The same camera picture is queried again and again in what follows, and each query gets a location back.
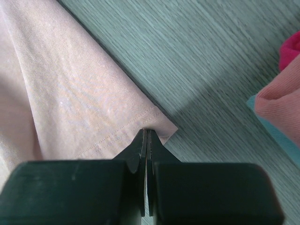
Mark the folded coral t shirt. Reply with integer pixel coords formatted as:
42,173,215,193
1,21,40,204
255,56,300,147

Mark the folded blue t shirt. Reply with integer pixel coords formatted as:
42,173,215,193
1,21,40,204
246,93,300,162

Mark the folded magenta t shirt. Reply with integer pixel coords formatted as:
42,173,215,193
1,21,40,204
278,31,300,71

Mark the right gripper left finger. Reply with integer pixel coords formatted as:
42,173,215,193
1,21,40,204
0,130,147,225

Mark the pink printed t shirt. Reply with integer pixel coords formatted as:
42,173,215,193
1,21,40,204
0,0,177,184

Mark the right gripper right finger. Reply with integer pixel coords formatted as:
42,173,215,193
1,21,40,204
146,130,285,225

